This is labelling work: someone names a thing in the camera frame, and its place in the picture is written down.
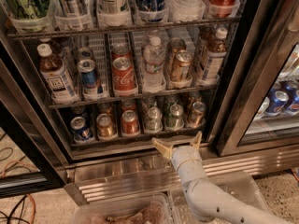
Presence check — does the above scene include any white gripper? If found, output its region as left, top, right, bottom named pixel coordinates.
left=151, top=131, right=207, bottom=185

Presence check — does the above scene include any orange can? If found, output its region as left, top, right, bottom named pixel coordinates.
left=165, top=37, right=186, bottom=72
left=170, top=50, right=192, bottom=82
left=187, top=91, right=202, bottom=109
left=96, top=113, right=116, bottom=138
left=97, top=103, right=113, bottom=116
left=187, top=102, right=206, bottom=127

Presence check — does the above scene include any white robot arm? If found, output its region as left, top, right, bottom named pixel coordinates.
left=151, top=132, right=292, bottom=224

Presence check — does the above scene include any silver green can front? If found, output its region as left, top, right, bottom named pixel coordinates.
left=145, top=107, right=163, bottom=133

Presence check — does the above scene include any silver green can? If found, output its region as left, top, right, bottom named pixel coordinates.
left=141, top=96, right=157, bottom=113
left=145, top=107, right=163, bottom=133

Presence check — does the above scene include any red can bottom front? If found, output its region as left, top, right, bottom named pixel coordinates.
left=121, top=110, right=139, bottom=135

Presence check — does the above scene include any silver green can rear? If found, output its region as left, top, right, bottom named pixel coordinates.
left=141, top=96, right=157, bottom=113

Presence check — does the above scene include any red can bottom rear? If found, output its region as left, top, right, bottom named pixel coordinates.
left=121, top=99, right=136, bottom=112

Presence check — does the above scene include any right fridge glass door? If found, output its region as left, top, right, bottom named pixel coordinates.
left=218, top=0, right=299, bottom=156

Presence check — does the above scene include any fridge glass door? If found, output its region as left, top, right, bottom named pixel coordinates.
left=218, top=0, right=299, bottom=156
left=0, top=61, right=64, bottom=198

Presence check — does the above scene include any red coca-cola can front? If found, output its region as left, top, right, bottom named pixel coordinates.
left=112, top=57, right=135, bottom=91

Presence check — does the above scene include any red coca-cola can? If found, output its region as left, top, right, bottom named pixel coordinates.
left=111, top=44, right=132, bottom=60
left=112, top=57, right=135, bottom=91

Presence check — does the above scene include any blue pepsi can bottom front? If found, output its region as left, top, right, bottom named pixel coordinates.
left=70, top=117, right=93, bottom=142

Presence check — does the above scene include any blue pepsi can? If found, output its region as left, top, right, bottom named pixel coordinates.
left=70, top=117, right=93, bottom=142
left=71, top=105, right=88, bottom=119

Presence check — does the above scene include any pepsi can behind door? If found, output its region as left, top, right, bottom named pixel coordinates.
left=265, top=90, right=289, bottom=116
left=282, top=80, right=299, bottom=115

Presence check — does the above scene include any blue pepsi can bottom rear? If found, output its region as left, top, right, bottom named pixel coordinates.
left=71, top=105, right=88, bottom=119

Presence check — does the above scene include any red coca-cola can rear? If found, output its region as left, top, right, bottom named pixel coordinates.
left=111, top=44, right=132, bottom=60

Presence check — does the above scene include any blue can middle front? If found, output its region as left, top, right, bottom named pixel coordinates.
left=77, top=59, right=103, bottom=95

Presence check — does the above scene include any pepsi can behind door right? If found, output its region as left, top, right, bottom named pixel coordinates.
left=282, top=80, right=299, bottom=115

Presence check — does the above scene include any blue can middle rear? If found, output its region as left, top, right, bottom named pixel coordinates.
left=76, top=47, right=94, bottom=61

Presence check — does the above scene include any left fridge glass door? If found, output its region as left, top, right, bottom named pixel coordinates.
left=0, top=61, right=64, bottom=198

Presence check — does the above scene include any green bottle top shelf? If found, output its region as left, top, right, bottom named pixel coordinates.
left=0, top=0, right=51, bottom=21

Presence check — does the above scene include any clear plastic bin left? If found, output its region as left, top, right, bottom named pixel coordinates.
left=69, top=193, right=174, bottom=224

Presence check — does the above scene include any clear plastic bin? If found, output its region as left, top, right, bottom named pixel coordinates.
left=167, top=172, right=269, bottom=224
left=69, top=193, right=174, bottom=224

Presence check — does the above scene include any clear water bottle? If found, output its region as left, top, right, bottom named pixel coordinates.
left=143, top=36, right=165, bottom=87

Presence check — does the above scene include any clear plastic bin right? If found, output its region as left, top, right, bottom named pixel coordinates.
left=167, top=172, right=269, bottom=224

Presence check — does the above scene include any iced tea bottle right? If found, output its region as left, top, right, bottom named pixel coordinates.
left=198, top=27, right=228, bottom=82

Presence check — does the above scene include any iced tea bottle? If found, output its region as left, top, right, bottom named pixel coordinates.
left=198, top=27, right=228, bottom=82
left=37, top=43, right=76, bottom=104

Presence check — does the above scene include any iced tea bottle left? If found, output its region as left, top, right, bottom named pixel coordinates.
left=37, top=43, right=76, bottom=104

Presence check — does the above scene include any black cable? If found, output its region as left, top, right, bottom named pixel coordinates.
left=0, top=133, right=29, bottom=224

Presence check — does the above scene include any orange cable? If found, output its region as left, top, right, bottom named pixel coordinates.
left=0, top=160, right=37, bottom=224

